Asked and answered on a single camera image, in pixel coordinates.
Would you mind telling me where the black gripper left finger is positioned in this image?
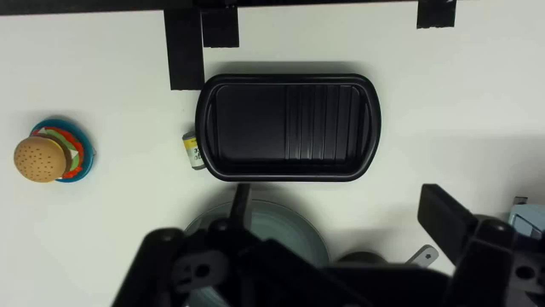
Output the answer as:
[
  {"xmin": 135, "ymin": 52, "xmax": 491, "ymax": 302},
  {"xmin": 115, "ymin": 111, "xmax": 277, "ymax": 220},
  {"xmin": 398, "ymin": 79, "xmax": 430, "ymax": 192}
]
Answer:
[{"xmin": 110, "ymin": 181, "xmax": 365, "ymax": 307}]

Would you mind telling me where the small blue plate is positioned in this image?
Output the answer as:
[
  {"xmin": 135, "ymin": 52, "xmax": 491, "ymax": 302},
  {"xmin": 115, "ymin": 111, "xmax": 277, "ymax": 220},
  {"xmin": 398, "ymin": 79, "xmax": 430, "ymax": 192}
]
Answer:
[{"xmin": 28, "ymin": 116, "xmax": 98, "ymax": 185}]

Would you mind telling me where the small white toy can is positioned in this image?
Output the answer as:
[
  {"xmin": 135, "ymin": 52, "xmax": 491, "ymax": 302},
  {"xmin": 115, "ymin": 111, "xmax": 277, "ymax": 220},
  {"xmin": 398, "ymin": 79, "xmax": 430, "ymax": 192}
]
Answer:
[{"xmin": 181, "ymin": 130, "xmax": 207, "ymax": 173}]

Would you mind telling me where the gray round plate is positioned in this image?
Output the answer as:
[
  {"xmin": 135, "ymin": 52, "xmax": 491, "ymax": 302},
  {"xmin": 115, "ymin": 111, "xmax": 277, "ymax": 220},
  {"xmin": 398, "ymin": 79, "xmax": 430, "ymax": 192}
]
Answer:
[{"xmin": 248, "ymin": 198, "xmax": 333, "ymax": 270}]

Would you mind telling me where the toy hamburger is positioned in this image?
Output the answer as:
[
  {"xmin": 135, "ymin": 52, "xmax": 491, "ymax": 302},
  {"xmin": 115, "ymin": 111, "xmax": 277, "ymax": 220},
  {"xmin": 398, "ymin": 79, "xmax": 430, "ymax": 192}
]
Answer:
[{"xmin": 13, "ymin": 128, "xmax": 88, "ymax": 185}]

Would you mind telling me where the black rectangular ribbed tray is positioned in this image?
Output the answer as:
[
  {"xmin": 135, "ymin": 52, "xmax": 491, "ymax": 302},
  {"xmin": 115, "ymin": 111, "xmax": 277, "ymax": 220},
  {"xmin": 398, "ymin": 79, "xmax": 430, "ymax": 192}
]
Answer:
[{"xmin": 195, "ymin": 72, "xmax": 384, "ymax": 185}]

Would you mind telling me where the small black clamp plate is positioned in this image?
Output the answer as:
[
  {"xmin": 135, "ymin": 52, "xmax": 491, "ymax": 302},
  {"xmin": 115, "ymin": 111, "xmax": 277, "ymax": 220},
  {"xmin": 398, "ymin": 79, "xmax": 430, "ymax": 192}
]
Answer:
[{"xmin": 416, "ymin": 0, "xmax": 459, "ymax": 31}]

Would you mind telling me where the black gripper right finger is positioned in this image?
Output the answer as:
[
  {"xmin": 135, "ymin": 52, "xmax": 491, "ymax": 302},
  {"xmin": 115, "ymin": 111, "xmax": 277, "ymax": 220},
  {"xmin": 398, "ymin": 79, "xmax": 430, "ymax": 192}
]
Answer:
[{"xmin": 418, "ymin": 183, "xmax": 545, "ymax": 307}]

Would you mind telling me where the long black clamp plate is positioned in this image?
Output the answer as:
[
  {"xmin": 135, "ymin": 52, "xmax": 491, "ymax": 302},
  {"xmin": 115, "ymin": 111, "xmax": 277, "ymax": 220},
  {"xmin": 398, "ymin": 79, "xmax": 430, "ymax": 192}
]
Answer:
[{"xmin": 163, "ymin": 6, "xmax": 209, "ymax": 93}]

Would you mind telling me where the short black clamp plate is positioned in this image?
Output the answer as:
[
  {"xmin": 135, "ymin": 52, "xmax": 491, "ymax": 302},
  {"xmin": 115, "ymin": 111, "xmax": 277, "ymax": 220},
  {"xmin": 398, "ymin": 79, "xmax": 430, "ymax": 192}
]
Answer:
[{"xmin": 202, "ymin": 4, "xmax": 243, "ymax": 50}]

